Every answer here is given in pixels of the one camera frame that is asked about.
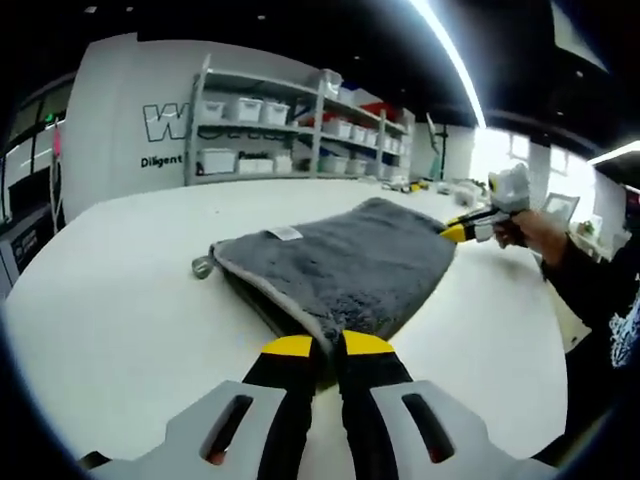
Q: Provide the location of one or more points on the grey towel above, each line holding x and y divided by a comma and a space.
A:
340, 265

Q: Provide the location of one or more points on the person's right hand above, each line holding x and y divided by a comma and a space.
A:
532, 232

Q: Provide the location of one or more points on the pile of small tools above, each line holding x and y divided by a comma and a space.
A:
410, 186

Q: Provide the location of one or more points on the black tripod stand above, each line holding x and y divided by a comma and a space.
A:
434, 145

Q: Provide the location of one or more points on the ceiling light strip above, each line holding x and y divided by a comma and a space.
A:
455, 55

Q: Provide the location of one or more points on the grey metal shelf rack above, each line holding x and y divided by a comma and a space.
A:
317, 125

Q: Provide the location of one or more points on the person in black jacket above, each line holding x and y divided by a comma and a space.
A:
625, 325

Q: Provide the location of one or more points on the row of white storage bins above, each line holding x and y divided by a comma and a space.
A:
250, 110

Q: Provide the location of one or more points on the pink hanging item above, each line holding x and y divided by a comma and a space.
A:
57, 142

